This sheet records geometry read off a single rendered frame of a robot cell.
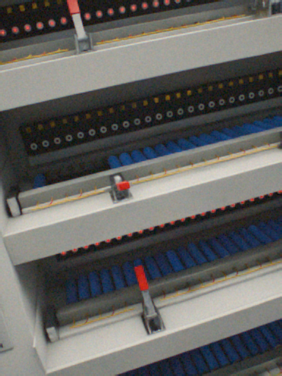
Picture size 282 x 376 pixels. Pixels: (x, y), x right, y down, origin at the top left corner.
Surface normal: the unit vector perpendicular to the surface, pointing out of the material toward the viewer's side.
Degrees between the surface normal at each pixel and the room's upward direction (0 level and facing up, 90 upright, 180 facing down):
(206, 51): 106
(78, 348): 16
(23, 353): 90
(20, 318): 90
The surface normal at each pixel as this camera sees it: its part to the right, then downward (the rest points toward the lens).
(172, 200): 0.22, 0.35
